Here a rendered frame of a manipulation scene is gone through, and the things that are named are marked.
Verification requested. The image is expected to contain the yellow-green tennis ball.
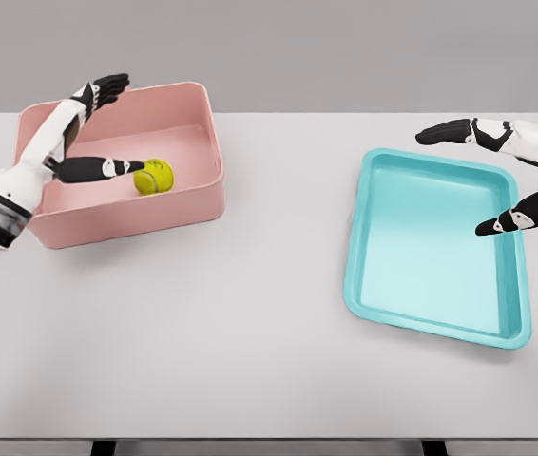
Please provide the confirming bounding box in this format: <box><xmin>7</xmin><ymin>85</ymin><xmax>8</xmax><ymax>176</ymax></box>
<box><xmin>132</xmin><ymin>158</ymin><xmax>175</xmax><ymax>196</ymax></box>

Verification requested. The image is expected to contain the blue rectangular tray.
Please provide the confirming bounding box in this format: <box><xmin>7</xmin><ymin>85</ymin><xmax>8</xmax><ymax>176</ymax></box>
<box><xmin>342</xmin><ymin>146</ymin><xmax>532</xmax><ymax>352</ymax></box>

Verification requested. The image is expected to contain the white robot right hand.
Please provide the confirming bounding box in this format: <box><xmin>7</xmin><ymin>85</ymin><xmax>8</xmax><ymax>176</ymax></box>
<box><xmin>414</xmin><ymin>118</ymin><xmax>538</xmax><ymax>238</ymax></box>

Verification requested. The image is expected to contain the pink rectangular basket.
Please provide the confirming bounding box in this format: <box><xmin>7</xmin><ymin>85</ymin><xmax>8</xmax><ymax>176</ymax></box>
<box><xmin>14</xmin><ymin>81</ymin><xmax>227</xmax><ymax>251</ymax></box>

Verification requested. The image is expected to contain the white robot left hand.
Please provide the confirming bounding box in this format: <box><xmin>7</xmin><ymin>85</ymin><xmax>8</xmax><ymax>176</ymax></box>
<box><xmin>13</xmin><ymin>72</ymin><xmax>145</xmax><ymax>184</ymax></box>

